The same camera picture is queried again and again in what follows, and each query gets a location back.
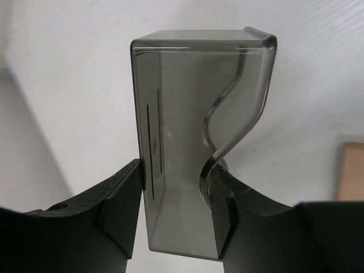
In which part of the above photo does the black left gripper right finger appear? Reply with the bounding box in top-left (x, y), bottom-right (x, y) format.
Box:
top-left (209, 166), bottom-right (363, 272)

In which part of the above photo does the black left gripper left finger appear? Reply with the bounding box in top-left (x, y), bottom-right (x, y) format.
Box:
top-left (1, 159), bottom-right (143, 272)

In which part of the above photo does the smoky transparent plastic bin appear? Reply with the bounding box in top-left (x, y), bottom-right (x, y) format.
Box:
top-left (130, 27), bottom-right (278, 260)

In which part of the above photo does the plain light wood block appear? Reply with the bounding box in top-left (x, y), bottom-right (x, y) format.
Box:
top-left (337, 142), bottom-right (364, 201)

